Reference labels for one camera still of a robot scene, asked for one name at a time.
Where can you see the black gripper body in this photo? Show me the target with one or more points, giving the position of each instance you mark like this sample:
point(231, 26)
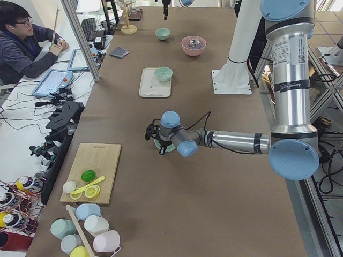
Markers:
point(165, 5)
point(162, 142)

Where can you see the green bowl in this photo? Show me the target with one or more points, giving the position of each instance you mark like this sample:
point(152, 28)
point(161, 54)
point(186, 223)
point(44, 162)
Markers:
point(162, 33)
point(163, 74)
point(170, 148)

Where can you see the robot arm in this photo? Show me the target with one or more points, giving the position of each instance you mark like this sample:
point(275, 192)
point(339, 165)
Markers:
point(183, 3)
point(292, 146)

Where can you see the wooden mug tree stand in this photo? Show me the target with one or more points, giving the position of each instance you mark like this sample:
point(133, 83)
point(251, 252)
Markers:
point(129, 7)

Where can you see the metal ice scoop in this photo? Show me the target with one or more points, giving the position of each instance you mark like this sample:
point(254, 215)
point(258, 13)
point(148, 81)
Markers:
point(193, 43)

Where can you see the pink bowl with ice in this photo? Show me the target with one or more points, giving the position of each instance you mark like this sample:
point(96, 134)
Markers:
point(193, 51)

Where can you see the green bowl on tray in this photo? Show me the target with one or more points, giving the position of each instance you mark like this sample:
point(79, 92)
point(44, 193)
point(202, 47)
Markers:
point(163, 74)

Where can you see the grey and purple cloths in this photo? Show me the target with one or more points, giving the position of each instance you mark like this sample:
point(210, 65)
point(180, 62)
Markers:
point(119, 52)

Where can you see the wooden cutting board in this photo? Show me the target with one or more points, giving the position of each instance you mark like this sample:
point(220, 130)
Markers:
point(103, 160)

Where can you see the cream rabbit serving tray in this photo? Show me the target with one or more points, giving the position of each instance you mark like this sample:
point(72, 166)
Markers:
point(151, 87)

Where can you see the yellow plastic knife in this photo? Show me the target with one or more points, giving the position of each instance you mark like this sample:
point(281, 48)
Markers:
point(77, 191)

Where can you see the black keyboard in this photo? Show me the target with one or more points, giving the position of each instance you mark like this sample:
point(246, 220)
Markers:
point(88, 26)

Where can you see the green lime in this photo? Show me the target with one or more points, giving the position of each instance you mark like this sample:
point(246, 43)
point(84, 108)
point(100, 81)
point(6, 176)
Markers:
point(88, 175)

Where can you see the lemon slice right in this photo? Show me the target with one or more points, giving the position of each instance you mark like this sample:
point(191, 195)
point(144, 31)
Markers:
point(92, 191)

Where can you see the lemon slice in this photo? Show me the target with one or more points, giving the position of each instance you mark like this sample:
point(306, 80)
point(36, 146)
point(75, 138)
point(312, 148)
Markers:
point(92, 191)
point(75, 196)

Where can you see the lemon slice left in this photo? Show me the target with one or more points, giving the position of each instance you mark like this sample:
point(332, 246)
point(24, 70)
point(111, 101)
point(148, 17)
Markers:
point(75, 196)

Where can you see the blue teach pendant far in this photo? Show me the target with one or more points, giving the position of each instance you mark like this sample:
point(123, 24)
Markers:
point(77, 62)

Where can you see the blue teach pendant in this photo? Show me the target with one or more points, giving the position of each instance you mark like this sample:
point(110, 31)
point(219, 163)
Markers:
point(77, 62)
point(52, 82)

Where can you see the blue mug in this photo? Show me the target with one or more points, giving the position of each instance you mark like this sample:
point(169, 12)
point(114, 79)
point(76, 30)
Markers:
point(85, 210)

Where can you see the white onion half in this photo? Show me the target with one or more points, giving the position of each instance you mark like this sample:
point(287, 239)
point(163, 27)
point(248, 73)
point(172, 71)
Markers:
point(69, 186)

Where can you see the white mug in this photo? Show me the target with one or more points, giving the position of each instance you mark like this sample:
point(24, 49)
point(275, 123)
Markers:
point(96, 225)

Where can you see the black gripper stand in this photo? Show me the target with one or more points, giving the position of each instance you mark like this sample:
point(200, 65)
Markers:
point(59, 119)

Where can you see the pink mug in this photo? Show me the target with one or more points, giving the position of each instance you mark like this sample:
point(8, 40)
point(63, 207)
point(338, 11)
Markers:
point(107, 242)

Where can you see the blue teach pendant near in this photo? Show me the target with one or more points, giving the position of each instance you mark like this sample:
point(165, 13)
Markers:
point(52, 82)

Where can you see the green mug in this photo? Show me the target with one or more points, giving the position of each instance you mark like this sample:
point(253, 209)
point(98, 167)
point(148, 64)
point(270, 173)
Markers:
point(62, 227)

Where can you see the grey mug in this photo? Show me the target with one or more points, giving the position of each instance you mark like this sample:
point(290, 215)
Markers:
point(70, 242)

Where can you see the yellow mug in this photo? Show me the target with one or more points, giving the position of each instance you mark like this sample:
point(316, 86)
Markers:
point(79, 251)

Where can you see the yellow sauce bottle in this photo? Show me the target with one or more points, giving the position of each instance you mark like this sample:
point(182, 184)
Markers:
point(32, 184)

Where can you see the person in blue hoodie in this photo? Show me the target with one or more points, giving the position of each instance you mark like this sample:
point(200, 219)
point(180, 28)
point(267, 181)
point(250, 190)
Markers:
point(26, 48)

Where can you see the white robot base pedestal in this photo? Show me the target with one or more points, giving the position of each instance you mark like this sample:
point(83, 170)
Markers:
point(233, 77)

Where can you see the aluminium frame post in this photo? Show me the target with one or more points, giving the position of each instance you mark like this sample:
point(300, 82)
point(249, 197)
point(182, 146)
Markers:
point(70, 12)

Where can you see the white wire mug rack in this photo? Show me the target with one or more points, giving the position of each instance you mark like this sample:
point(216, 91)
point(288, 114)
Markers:
point(90, 249)

